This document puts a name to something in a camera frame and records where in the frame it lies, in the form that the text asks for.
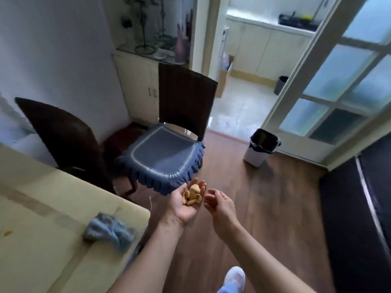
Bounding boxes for person's right hand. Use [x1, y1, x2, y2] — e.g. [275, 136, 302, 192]
[203, 189, 242, 241]

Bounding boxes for person's left hand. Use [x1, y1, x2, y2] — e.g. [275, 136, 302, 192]
[161, 177, 208, 227]

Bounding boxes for peanut shells handful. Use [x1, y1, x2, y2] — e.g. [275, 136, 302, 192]
[182, 184, 203, 207]

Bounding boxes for blue grey rag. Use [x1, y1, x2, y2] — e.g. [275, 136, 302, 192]
[83, 212, 137, 252]

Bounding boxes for person's left forearm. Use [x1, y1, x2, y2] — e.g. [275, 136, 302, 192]
[106, 217, 185, 293]

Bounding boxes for person's right forearm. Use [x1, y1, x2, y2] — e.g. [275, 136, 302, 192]
[220, 224, 318, 293]

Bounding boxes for person's white shoe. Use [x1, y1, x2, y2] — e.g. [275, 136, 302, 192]
[222, 266, 246, 293]

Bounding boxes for yellow dining table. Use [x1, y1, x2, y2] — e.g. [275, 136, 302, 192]
[0, 143, 151, 293]

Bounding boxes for blue ruffled seat cushion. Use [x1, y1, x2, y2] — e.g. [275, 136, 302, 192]
[115, 124, 206, 196]

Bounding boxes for white bin black liner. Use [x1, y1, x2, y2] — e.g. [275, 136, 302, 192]
[243, 128, 282, 168]

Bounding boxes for dark red stool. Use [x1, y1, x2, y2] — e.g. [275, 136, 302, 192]
[103, 122, 148, 157]

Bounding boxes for dark wooden chair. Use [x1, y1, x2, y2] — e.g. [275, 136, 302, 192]
[14, 97, 117, 195]
[121, 62, 219, 200]

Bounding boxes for dark grey refrigerator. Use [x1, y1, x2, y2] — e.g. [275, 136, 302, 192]
[319, 132, 391, 293]

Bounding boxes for black kitchen bin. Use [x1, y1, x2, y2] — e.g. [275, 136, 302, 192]
[273, 76, 290, 96]

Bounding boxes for cream framed glass door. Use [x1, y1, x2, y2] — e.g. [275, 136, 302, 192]
[262, 0, 391, 169]

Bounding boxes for pink vase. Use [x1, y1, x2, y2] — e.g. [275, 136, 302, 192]
[174, 23, 191, 65]

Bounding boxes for cream kitchen cabinets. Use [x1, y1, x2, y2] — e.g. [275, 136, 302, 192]
[224, 10, 316, 83]

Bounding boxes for black metal stand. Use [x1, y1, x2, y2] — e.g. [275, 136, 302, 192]
[121, 0, 160, 55]

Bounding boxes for black countertop appliance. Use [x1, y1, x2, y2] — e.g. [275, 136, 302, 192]
[278, 11, 321, 32]

